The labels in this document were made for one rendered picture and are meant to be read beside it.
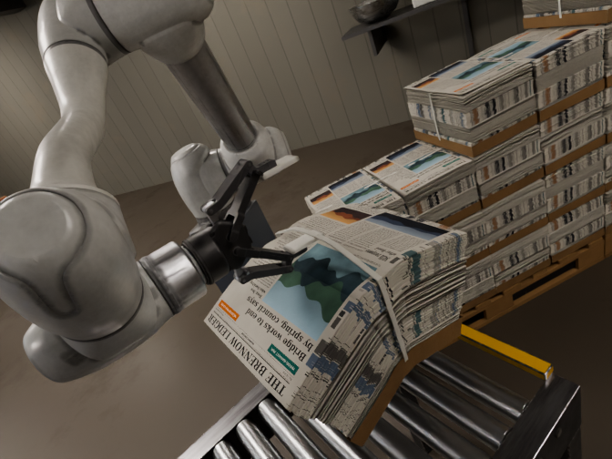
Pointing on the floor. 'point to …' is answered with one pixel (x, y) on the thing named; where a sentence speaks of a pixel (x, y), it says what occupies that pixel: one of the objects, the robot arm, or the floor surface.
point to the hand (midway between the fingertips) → (301, 198)
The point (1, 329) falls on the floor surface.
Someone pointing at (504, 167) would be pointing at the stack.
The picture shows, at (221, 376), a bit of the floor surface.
